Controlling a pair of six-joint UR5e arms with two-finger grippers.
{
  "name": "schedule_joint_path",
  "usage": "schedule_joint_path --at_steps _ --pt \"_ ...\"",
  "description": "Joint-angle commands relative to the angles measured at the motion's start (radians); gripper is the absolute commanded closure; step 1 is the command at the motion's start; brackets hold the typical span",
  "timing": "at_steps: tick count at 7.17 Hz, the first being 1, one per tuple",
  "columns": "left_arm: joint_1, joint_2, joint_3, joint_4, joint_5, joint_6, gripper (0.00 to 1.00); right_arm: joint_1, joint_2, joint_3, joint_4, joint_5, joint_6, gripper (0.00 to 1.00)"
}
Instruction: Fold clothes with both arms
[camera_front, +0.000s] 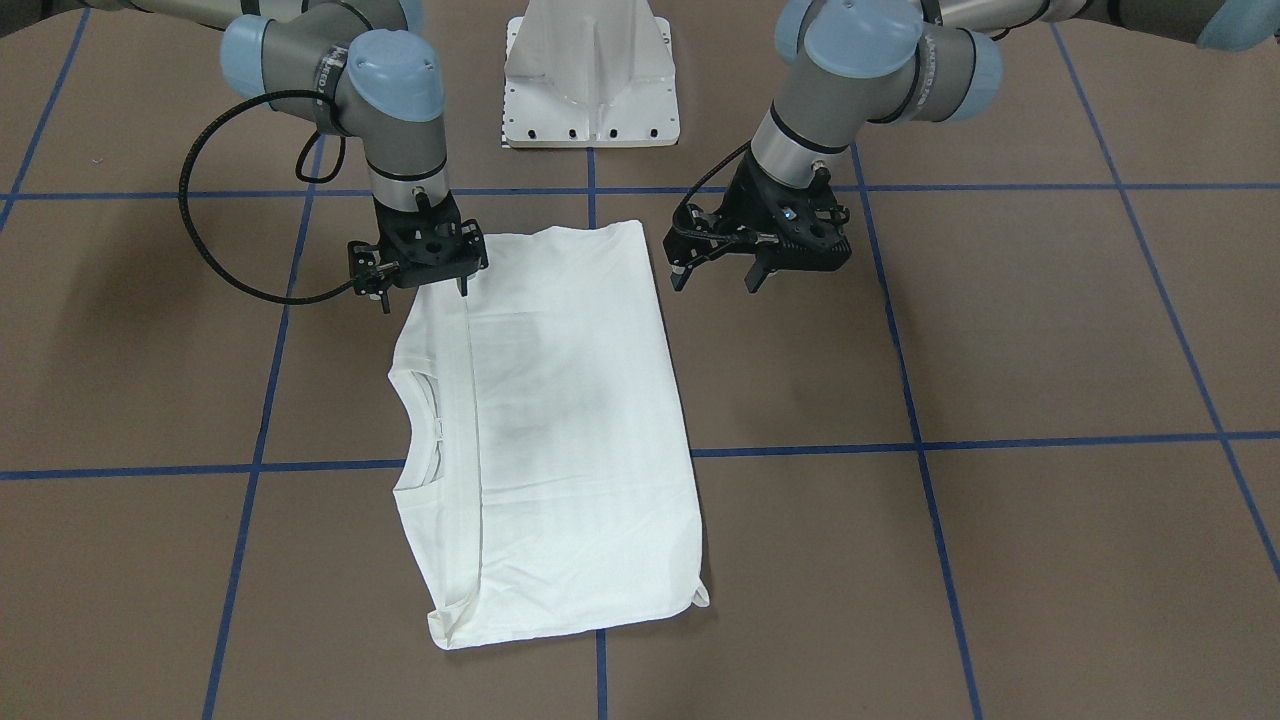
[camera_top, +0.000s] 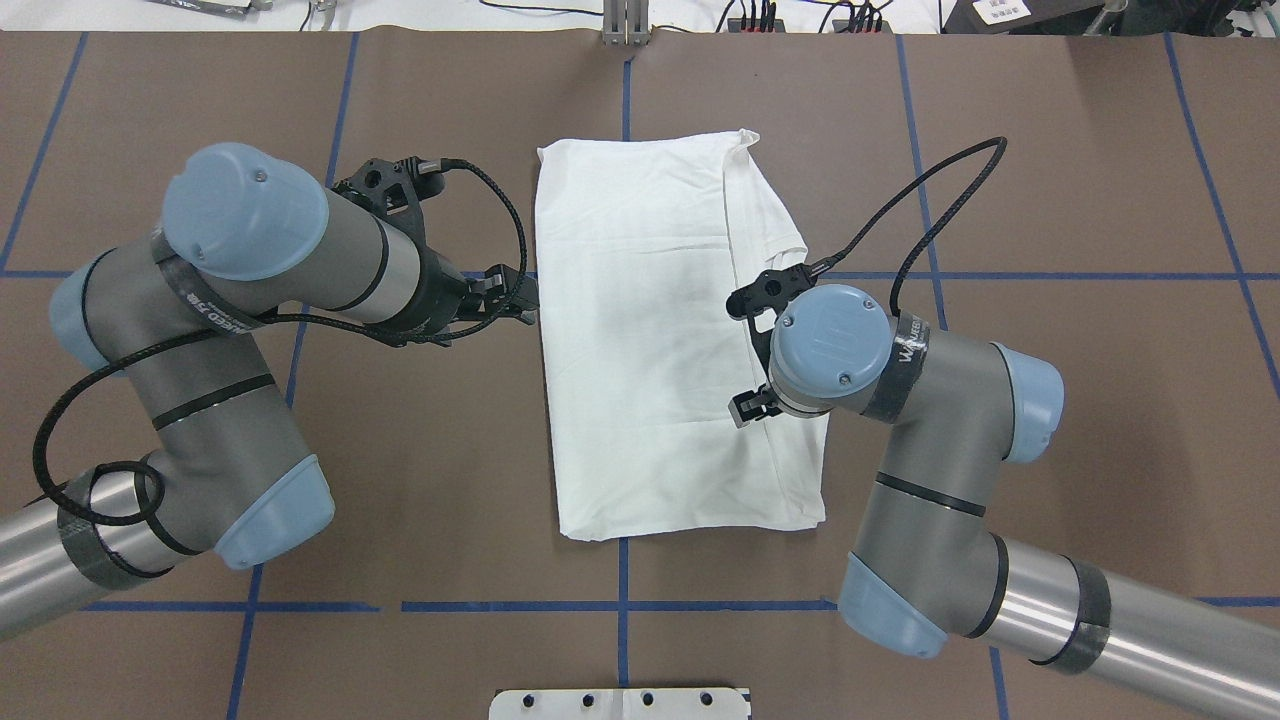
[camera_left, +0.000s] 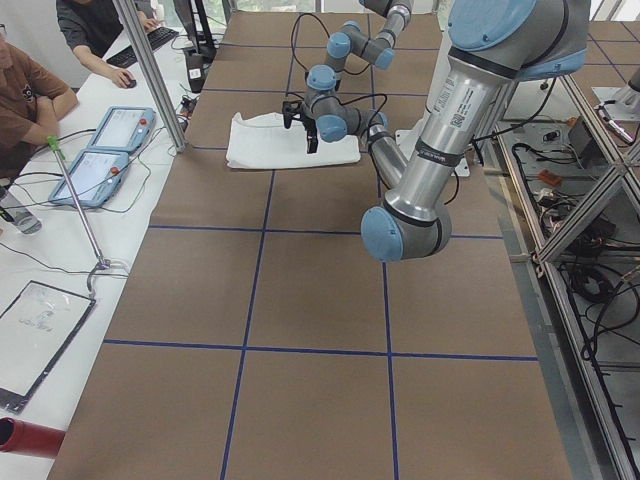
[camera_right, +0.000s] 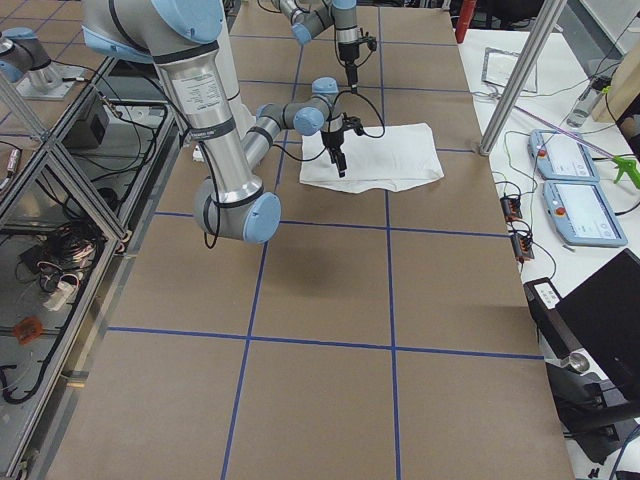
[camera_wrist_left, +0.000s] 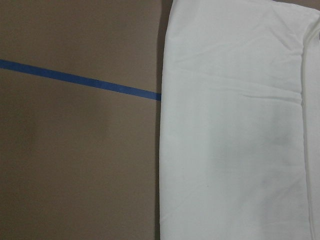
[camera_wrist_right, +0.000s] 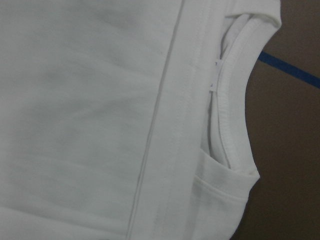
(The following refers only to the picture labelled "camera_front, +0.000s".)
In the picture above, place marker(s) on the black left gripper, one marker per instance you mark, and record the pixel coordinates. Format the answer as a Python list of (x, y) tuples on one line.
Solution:
[(741, 208)]

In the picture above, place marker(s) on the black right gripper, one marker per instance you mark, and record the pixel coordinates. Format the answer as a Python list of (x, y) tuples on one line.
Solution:
[(367, 264)]

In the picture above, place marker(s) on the white long-sleeve printed shirt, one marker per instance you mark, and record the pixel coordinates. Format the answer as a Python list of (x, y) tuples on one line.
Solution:
[(548, 487)]

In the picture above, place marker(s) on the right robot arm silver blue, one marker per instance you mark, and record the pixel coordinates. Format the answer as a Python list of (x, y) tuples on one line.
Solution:
[(353, 69)]

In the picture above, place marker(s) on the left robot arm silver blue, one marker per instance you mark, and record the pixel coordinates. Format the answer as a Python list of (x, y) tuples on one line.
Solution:
[(854, 63)]

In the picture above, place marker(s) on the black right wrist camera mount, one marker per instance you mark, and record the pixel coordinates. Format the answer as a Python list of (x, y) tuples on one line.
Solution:
[(369, 266)]

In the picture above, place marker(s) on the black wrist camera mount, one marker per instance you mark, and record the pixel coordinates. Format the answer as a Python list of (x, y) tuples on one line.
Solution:
[(693, 233), (369, 266)]

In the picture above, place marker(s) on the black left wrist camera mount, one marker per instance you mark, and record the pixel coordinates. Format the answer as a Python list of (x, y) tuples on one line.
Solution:
[(693, 233)]

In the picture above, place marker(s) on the white pedestal column with base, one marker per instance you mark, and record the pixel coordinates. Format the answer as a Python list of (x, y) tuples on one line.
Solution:
[(589, 75)]

